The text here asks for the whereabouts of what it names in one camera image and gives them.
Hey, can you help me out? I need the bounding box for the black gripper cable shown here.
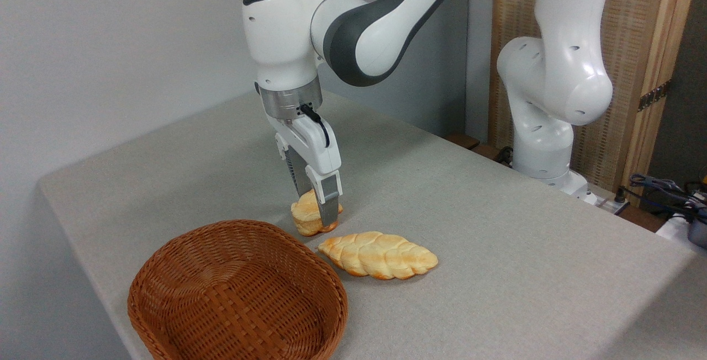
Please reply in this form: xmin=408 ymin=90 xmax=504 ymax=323
xmin=299 ymin=104 xmax=331 ymax=149

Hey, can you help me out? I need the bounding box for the long braided bread loaf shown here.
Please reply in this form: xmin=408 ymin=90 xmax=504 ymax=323
xmin=317 ymin=231 xmax=439 ymax=280

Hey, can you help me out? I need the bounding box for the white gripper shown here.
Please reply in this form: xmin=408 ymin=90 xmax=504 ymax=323
xmin=266 ymin=112 xmax=344 ymax=227

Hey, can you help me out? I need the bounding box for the brown wooden foot block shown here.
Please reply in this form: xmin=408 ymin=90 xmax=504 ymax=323
xmin=469 ymin=143 xmax=504 ymax=162
xmin=445 ymin=132 xmax=481 ymax=151

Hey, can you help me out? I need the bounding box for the metal screen hinge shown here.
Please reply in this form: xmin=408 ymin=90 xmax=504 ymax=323
xmin=637 ymin=80 xmax=673 ymax=113

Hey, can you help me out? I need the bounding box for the small golden bread roll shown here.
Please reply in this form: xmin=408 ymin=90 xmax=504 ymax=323
xmin=291 ymin=189 xmax=344 ymax=237

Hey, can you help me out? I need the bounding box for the brown wicker basket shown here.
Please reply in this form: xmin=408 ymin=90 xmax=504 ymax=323
xmin=127 ymin=219 xmax=349 ymax=360

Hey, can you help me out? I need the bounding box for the wooden woven folding screen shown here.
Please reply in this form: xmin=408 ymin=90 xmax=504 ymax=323
xmin=488 ymin=0 xmax=700 ymax=198

